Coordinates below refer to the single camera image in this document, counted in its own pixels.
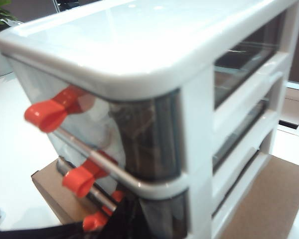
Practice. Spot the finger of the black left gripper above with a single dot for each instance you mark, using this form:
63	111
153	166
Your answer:
40	232

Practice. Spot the green potted plant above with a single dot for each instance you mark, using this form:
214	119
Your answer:
0	12

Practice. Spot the brown cardboard box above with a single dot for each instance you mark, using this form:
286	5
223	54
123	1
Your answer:
264	199

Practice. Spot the white plastic drawer cabinet frame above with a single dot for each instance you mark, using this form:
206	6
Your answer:
114	49

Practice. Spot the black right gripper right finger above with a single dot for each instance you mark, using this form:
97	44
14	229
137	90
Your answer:
137	224

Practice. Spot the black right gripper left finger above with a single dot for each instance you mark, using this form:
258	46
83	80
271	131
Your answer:
114	224

